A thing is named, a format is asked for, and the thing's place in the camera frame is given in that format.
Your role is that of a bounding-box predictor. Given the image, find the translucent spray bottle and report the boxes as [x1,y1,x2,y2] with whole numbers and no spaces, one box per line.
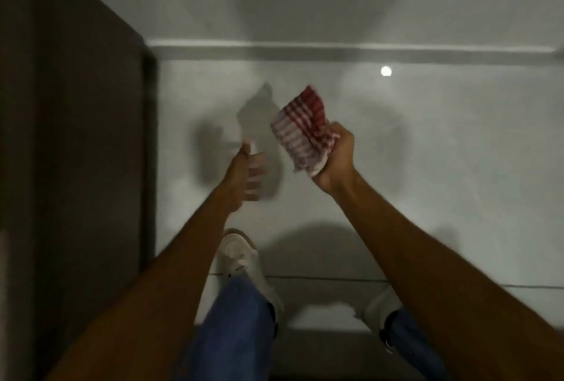
[236,82,284,202]

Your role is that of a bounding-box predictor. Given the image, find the red white checked cloth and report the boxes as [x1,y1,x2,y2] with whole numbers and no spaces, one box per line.
[270,85,341,177]

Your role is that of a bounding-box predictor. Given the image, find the blue jeans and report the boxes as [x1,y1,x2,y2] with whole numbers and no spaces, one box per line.
[175,276,451,381]

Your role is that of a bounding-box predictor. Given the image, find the person's left forearm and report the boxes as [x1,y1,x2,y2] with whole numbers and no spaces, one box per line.
[44,189,241,381]

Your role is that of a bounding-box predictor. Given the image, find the person's right hand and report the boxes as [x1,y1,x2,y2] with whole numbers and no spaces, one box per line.
[311,122,357,195]

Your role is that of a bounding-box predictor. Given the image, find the person's left hand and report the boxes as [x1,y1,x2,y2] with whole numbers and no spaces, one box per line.
[215,143,268,214]

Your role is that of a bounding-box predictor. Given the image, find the person's right forearm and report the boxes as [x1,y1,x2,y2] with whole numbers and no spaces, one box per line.
[319,171,564,381]

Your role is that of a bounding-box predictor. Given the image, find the white shoe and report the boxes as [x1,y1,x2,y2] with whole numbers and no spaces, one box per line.
[215,228,285,320]
[363,286,404,334]

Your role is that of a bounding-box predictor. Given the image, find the dark brown wooden cabinet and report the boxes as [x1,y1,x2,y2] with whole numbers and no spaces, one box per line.
[0,0,160,381]

